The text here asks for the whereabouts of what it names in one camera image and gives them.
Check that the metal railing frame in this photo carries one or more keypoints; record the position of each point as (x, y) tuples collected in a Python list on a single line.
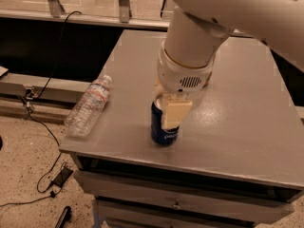
[(136, 14)]

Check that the black object on floor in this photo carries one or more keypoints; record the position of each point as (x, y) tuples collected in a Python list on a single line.
[(65, 216)]

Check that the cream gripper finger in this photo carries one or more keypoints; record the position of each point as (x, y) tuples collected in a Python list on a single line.
[(158, 89), (174, 111)]

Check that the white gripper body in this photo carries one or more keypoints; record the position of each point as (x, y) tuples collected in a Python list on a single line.
[(180, 76)]

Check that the lower grey drawer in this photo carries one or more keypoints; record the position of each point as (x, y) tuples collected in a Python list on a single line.
[(118, 215)]

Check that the blue pepsi can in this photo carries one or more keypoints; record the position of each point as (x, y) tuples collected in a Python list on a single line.
[(160, 136)]

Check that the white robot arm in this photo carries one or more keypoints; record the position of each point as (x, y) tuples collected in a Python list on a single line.
[(199, 27)]

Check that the grey drawer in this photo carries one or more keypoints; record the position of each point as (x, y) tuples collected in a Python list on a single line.
[(118, 215), (183, 198)]

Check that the upper grey drawer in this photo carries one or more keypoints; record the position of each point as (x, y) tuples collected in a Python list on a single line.
[(183, 198)]

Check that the grey metal floor beam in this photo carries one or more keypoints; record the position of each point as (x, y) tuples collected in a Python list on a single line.
[(56, 89)]

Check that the black power adapter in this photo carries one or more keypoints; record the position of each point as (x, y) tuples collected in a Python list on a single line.
[(61, 177)]

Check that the clear plastic water bottle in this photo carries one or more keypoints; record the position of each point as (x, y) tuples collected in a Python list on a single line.
[(86, 112)]

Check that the grey drawer cabinet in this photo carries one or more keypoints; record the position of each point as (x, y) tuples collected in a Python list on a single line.
[(245, 138)]

